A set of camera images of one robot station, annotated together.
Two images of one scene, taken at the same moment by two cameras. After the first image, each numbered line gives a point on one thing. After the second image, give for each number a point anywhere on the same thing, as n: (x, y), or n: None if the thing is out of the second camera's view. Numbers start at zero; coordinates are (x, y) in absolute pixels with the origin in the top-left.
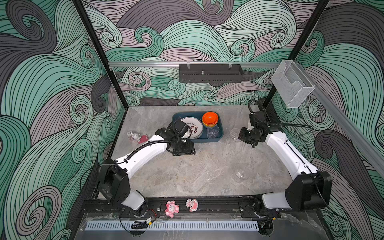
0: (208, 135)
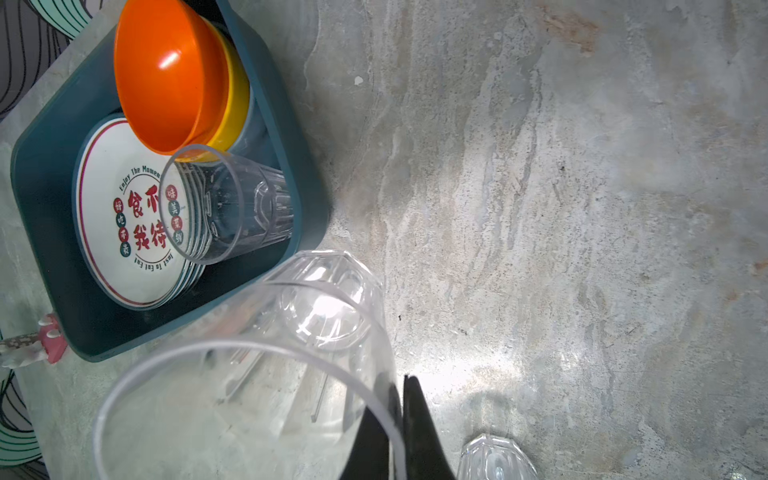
0: (84, 316)
